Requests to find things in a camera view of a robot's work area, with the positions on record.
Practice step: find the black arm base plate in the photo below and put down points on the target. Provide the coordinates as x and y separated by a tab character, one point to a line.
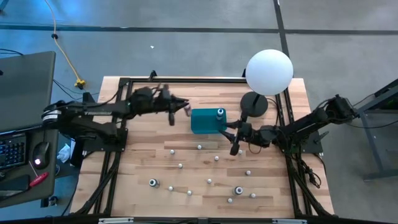
122	147
314	146

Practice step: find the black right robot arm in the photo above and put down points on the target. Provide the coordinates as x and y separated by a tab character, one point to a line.
311	123

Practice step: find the grey metal desk frame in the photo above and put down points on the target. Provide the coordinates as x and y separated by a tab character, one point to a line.
382	175

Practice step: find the black flat pad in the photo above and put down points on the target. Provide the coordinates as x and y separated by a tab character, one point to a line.
14	183

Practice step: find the black keyboard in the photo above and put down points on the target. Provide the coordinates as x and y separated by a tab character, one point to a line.
12	152

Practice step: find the black round lamp base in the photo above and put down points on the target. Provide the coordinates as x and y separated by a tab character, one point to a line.
248	107

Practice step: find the grey laptop lid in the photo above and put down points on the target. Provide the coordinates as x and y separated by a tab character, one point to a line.
25	90

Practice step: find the grey side desk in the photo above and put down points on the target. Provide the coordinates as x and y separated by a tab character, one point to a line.
43	196

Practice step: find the black lamp pole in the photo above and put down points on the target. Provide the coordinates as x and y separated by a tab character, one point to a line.
256	100

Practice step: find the black aluminium table frame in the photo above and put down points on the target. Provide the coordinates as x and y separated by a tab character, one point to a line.
202	80

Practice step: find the desk caster wheel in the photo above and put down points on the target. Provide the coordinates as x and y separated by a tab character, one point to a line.
53	200

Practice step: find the white crumpled paper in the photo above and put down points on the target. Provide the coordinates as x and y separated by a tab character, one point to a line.
64	154

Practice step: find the black crossbeam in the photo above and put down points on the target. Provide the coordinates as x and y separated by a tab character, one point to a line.
161	221

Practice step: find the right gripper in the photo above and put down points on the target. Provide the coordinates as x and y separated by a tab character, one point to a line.
245	132

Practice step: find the grey metal bracket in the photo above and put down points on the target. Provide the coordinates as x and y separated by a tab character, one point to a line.
115	220
289	221

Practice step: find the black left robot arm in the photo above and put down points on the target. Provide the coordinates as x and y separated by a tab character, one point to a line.
93	109

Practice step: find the black computer mouse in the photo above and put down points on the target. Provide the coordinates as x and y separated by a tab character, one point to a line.
40	154

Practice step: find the teal plastic box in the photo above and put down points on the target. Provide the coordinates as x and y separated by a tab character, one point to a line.
203	123

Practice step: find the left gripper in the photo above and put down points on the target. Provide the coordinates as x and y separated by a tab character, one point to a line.
161	101

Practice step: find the black desk stand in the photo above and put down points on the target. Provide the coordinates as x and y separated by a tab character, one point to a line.
77	154

